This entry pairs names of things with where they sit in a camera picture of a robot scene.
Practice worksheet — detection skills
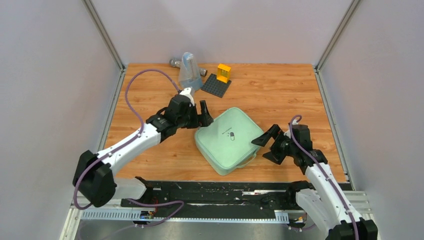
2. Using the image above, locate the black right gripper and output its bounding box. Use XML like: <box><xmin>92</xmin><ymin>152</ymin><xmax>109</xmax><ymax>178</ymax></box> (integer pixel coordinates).
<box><xmin>250</xmin><ymin>124</ymin><xmax>296</xmax><ymax>165</ymax></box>

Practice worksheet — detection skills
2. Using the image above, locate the mint green medicine kit case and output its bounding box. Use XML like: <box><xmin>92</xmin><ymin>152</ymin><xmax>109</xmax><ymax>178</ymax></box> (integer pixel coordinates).
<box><xmin>194</xmin><ymin>107</ymin><xmax>264</xmax><ymax>176</ymax></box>

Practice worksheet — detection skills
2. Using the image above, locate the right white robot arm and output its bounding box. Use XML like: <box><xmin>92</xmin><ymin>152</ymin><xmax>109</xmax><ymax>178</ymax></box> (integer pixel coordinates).
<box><xmin>251</xmin><ymin>123</ymin><xmax>378</xmax><ymax>240</ymax></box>

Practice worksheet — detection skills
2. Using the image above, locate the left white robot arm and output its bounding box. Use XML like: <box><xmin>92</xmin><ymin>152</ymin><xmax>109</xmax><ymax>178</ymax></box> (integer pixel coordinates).
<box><xmin>72</xmin><ymin>93</ymin><xmax>214</xmax><ymax>208</ymax></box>

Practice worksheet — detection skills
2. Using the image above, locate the dark grey brick baseplate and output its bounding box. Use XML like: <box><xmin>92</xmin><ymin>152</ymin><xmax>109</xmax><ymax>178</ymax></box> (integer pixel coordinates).
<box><xmin>200</xmin><ymin>73</ymin><xmax>232</xmax><ymax>98</ymax></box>

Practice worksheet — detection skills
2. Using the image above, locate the glitter silver microphone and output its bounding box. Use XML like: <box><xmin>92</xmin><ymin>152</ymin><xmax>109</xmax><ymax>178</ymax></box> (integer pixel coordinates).
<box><xmin>169</xmin><ymin>58</ymin><xmax>208</xmax><ymax>77</ymax></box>

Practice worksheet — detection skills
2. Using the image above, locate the yellow toy window brick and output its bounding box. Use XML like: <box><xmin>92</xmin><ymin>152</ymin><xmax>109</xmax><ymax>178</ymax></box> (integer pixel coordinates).
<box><xmin>216</xmin><ymin>63</ymin><xmax>231</xmax><ymax>84</ymax></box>

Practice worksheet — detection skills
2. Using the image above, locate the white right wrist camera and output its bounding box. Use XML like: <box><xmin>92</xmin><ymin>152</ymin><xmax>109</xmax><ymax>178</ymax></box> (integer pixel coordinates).
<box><xmin>284</xmin><ymin>129</ymin><xmax>291</xmax><ymax>138</ymax></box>

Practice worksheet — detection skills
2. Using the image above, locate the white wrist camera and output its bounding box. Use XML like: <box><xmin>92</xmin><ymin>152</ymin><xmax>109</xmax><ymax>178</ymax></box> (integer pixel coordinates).
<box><xmin>284</xmin><ymin>129</ymin><xmax>291</xmax><ymax>138</ymax></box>
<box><xmin>179</xmin><ymin>87</ymin><xmax>195</xmax><ymax>106</ymax></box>

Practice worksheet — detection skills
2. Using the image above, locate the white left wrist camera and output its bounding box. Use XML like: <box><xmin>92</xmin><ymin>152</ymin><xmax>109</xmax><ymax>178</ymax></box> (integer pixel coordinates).
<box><xmin>179</xmin><ymin>87</ymin><xmax>195</xmax><ymax>106</ymax></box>

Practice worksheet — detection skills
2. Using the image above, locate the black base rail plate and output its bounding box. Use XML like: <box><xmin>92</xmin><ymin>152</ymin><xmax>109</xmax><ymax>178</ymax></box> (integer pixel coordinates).
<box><xmin>141</xmin><ymin>180</ymin><xmax>314</xmax><ymax>220</ymax></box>

